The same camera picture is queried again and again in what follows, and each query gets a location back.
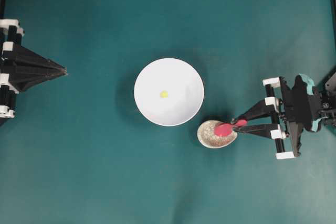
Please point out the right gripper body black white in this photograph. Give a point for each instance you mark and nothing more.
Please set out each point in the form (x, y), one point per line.
(290, 109)

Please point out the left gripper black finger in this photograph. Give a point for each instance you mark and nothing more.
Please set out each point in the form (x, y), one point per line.
(25, 57)
(22, 78)

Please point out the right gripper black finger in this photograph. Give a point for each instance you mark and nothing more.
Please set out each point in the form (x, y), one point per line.
(271, 131)
(266, 107)

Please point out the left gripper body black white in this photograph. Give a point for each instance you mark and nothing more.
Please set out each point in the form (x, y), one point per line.
(11, 33)

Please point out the yellow hexagonal prism block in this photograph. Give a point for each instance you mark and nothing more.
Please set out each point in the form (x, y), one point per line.
(164, 94)

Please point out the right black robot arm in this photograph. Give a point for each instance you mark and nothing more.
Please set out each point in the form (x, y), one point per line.
(327, 96)

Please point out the speckled beige spoon rest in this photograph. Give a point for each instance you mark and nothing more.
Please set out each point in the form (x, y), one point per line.
(207, 137)

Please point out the white round bowl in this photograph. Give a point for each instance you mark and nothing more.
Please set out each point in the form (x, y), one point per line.
(184, 85)

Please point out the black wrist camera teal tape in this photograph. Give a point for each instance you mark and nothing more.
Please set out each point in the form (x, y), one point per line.
(306, 103)

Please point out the black frame post right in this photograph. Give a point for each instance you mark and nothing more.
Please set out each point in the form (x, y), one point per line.
(332, 11)

